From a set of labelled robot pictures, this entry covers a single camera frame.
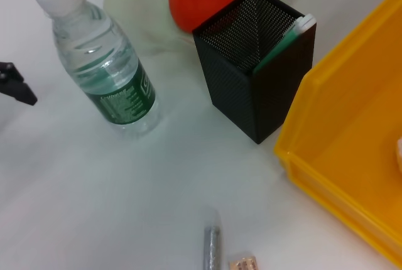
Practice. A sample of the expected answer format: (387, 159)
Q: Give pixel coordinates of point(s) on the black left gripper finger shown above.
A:
(15, 89)

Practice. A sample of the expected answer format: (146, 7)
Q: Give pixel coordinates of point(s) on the clear green-label water bottle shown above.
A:
(103, 62)

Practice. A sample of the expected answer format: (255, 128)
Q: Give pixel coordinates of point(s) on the orange fruit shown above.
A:
(201, 0)

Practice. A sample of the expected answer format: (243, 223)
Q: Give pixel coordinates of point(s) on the grey marker pen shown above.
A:
(212, 248)

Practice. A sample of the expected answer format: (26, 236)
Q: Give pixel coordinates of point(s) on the green pen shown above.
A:
(282, 44)

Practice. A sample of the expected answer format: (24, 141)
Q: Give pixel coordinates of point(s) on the beige eraser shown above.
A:
(243, 263)

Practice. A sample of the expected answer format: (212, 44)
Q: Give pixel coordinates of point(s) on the pale green glass fruit plate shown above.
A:
(141, 15)

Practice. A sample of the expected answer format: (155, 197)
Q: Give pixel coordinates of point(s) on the black mesh pen holder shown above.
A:
(270, 94)

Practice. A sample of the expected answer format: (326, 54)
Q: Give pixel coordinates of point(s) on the yellow plastic bin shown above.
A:
(345, 110)

